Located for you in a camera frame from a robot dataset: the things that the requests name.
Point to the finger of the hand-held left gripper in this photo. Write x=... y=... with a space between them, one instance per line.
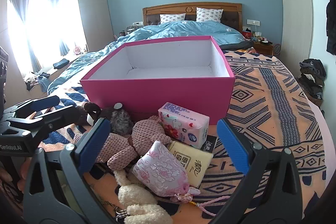
x=60 y=115
x=44 y=103

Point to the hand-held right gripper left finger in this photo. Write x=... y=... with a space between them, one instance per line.
x=93 y=146

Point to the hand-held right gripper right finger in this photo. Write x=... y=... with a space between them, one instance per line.
x=233 y=146

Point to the brown grey plush toy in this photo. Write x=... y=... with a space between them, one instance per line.
x=120 y=121

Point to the yellow tissue pack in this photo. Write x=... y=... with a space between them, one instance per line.
x=195 y=163

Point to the pink floral tissue pack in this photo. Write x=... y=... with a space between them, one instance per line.
x=183 y=124

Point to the pink knitted plush toy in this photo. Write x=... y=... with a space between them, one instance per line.
x=147 y=132

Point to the cream plush bear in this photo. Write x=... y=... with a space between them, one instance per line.
x=136 y=197

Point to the pink cardboard box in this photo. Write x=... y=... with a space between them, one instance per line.
x=157 y=95

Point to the person's left hand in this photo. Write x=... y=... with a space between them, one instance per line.
x=26 y=169

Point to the folded dark garment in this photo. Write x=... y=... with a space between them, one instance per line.
x=61 y=64

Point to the orange patterned blanket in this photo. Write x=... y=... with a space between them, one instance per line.
x=275 y=113

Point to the wooden nightstand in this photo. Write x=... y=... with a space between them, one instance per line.
x=263 y=48

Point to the pile of dark clothes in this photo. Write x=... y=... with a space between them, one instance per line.
x=313 y=77

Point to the red box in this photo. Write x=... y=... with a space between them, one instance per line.
x=246 y=35

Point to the blue duvet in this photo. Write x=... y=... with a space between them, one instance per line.
x=170 y=29

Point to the white dotted pillow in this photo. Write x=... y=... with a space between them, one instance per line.
x=172 y=18
x=209 y=14

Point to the wooden headboard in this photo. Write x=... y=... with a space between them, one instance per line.
x=191 y=7

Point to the beige wardrobe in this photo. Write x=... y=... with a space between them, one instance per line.
x=291 y=3

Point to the black hanging jacket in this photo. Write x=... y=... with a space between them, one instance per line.
x=331 y=24

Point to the white wall socket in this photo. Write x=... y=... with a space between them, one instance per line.
x=138 y=23
x=253 y=22

